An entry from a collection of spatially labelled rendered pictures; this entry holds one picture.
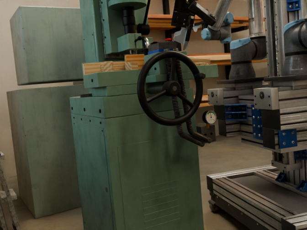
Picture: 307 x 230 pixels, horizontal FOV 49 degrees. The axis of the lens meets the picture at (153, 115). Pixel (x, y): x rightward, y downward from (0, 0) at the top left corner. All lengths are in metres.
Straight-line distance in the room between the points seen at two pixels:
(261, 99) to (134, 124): 0.56
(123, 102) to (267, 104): 0.60
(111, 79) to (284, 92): 0.72
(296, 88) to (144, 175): 0.74
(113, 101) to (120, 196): 0.39
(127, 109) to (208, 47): 3.63
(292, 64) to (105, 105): 0.81
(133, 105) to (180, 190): 0.45
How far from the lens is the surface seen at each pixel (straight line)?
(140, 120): 1.45
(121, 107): 1.42
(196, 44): 4.84
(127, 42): 1.58
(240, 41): 2.02
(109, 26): 1.70
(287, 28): 1.62
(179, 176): 1.58
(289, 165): 1.89
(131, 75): 1.44
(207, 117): 1.55
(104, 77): 1.39
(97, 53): 1.76
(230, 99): 1.95
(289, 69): 1.59
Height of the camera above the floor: 0.84
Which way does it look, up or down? 5 degrees down
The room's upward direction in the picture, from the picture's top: 5 degrees counter-clockwise
